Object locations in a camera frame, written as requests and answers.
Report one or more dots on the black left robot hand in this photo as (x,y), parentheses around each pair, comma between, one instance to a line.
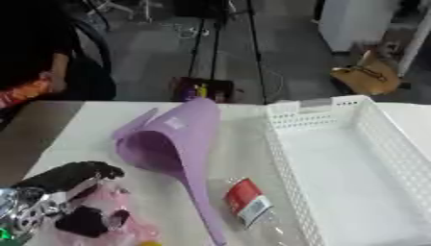
(67,176)

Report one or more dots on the black tripod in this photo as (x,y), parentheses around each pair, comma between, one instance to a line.
(224,44)

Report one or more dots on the clear bottle with red label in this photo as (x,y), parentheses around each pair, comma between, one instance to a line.
(250,203)

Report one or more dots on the person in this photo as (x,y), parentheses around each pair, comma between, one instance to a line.
(34,57)

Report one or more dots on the dark purple bag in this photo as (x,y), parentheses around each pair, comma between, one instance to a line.
(202,89)

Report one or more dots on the small yellow object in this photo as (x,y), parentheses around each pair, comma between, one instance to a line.
(150,243)

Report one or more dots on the tan bag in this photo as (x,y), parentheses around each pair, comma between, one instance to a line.
(366,76)

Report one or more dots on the purple plastic scoop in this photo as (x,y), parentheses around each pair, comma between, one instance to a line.
(168,141)

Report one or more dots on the pink plastic bag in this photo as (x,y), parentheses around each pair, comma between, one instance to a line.
(120,221)

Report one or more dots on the white perforated plastic basket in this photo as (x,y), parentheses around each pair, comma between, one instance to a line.
(348,166)

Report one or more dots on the white cabinet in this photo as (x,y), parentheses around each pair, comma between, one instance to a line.
(353,24)

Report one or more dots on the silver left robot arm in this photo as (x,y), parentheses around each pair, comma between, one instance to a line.
(25,213)

